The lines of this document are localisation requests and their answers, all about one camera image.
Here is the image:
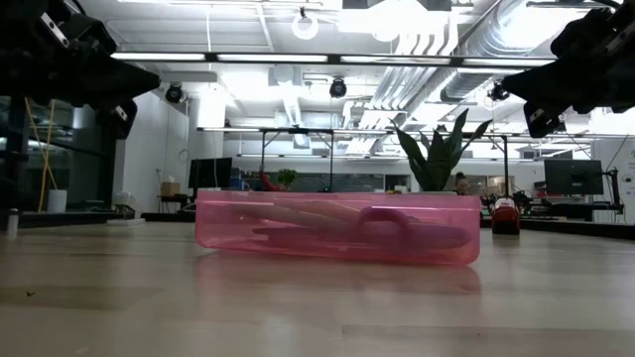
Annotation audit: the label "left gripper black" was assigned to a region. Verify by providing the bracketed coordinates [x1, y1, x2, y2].
[0, 0, 162, 141]

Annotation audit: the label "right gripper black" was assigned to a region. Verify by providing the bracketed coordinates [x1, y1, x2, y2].
[501, 0, 635, 140]

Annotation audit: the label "purple handled scissors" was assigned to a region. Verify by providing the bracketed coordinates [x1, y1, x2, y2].
[277, 200, 414, 249]

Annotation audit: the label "pink translucent plastic supply box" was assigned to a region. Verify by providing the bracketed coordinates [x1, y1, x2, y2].
[194, 190, 481, 268]

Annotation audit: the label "black computer monitor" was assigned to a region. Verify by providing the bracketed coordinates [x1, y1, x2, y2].
[188, 157, 234, 191]
[543, 158, 605, 196]

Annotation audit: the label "black ceiling lighting track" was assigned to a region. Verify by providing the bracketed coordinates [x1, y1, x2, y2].
[109, 51, 557, 69]

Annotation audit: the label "white small device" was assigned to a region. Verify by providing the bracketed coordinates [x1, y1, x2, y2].
[112, 190, 136, 219]

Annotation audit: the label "black background desk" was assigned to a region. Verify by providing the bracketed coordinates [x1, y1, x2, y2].
[479, 190, 635, 222]

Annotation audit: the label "white cylinder container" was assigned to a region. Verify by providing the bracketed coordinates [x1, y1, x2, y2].
[47, 188, 68, 215]

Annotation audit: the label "green snake plant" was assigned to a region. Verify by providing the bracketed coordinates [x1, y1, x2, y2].
[391, 108, 494, 193]

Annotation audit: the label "red stapler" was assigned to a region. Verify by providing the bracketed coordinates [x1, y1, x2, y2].
[490, 196, 522, 236]

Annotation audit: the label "small green background plant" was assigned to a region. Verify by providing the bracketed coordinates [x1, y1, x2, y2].
[276, 168, 300, 190]

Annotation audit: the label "silver ventilation duct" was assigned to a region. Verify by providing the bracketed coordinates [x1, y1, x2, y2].
[436, 0, 562, 103]

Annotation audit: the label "yellow hanging cord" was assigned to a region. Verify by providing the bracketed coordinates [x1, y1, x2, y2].
[23, 97, 58, 192]
[37, 98, 57, 213]

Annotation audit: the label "black aluminium table frame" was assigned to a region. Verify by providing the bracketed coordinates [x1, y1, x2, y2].
[0, 210, 635, 242]

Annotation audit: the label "black metal stand frame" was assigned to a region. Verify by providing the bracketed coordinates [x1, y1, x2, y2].
[196, 127, 512, 193]

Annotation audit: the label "white ring lamp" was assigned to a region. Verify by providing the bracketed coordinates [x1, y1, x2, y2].
[291, 6, 320, 42]

